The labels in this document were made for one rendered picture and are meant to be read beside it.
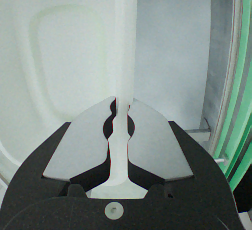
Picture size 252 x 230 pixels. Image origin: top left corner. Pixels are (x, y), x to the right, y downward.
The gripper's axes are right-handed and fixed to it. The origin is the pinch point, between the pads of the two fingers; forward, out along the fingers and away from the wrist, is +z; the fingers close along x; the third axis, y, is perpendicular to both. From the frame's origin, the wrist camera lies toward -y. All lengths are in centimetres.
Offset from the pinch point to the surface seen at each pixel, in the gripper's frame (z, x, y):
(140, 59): 35.3, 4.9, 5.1
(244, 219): 2, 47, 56
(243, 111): 12.8, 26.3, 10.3
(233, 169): 15, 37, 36
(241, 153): 15.1, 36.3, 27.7
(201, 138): 22.1, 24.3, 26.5
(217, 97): 22.9, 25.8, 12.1
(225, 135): 16.8, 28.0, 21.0
